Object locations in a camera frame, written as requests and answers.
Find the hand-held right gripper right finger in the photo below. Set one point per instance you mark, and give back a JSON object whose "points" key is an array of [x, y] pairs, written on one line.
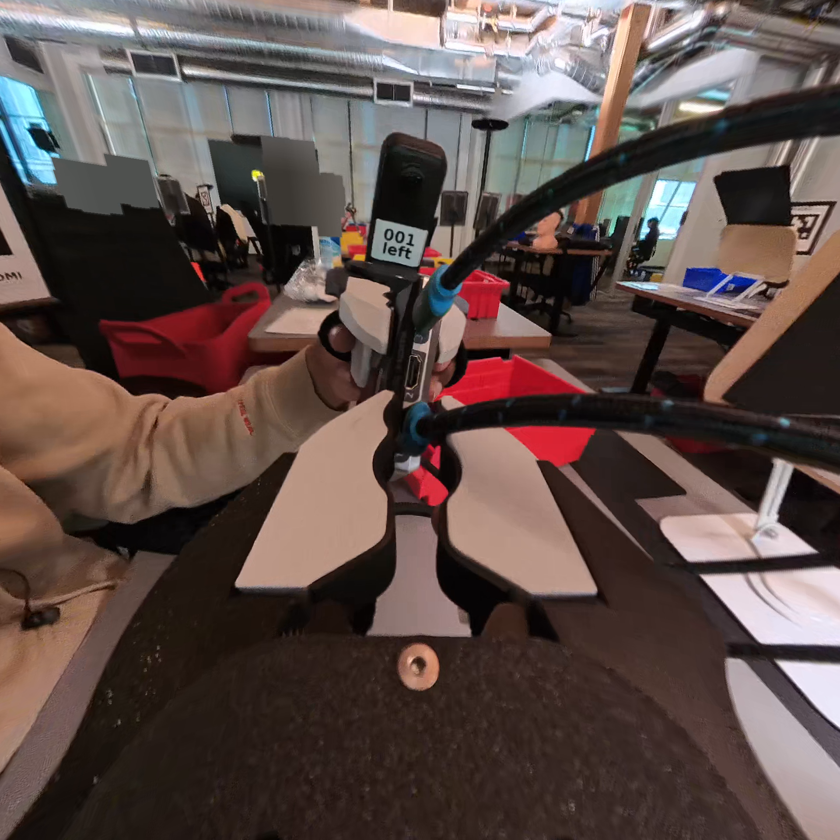
{"points": [[512, 525]]}

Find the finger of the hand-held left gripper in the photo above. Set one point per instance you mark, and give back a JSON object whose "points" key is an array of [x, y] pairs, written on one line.
{"points": [[367, 315], [451, 338]]}

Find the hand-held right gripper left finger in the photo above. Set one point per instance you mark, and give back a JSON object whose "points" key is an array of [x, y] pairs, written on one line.
{"points": [[315, 512]]}

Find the grey multiport adapter hub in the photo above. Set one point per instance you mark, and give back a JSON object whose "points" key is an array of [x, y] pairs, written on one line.
{"points": [[426, 348]]}

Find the red plastic bin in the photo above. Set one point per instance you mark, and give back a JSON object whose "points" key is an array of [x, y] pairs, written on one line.
{"points": [[482, 295], [551, 446]]}

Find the person's left forearm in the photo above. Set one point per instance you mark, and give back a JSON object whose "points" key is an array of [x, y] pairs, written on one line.
{"points": [[164, 446]]}

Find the person's left hand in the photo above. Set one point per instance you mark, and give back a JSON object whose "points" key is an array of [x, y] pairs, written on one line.
{"points": [[334, 380]]}

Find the clear plastic bag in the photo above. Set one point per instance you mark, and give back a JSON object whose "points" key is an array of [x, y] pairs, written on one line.
{"points": [[308, 282]]}

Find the black pole stand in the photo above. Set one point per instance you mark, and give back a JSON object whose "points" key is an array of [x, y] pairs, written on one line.
{"points": [[487, 164]]}

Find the ceiling vent grille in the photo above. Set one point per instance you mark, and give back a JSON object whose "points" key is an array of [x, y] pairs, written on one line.
{"points": [[394, 92], [154, 65]]}

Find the dark desk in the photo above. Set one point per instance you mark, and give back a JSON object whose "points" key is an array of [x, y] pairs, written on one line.
{"points": [[558, 253]]}

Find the red flexible tub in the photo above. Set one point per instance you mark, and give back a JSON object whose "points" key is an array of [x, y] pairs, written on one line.
{"points": [[184, 341]]}

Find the wooden desk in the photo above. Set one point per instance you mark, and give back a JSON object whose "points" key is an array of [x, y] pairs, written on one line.
{"points": [[689, 302]]}

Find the wooden support column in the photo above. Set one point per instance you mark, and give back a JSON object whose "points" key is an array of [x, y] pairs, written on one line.
{"points": [[623, 79]]}

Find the blue plastic bin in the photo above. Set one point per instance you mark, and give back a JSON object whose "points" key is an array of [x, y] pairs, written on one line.
{"points": [[705, 279]]}

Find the black board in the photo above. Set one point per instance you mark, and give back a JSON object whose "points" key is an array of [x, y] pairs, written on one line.
{"points": [[98, 275]]}

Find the person's beige hoodie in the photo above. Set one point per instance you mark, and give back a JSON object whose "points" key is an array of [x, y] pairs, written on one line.
{"points": [[39, 656]]}

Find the beige panel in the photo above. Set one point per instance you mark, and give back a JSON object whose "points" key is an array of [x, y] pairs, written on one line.
{"points": [[754, 253]]}

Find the black monitor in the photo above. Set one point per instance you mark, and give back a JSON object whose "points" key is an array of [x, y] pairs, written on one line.
{"points": [[754, 197]]}

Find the white framed poster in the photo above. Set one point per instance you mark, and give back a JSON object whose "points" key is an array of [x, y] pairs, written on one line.
{"points": [[19, 275]]}

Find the fiducial marker sign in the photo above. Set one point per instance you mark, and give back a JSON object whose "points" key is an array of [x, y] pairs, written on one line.
{"points": [[810, 226]]}

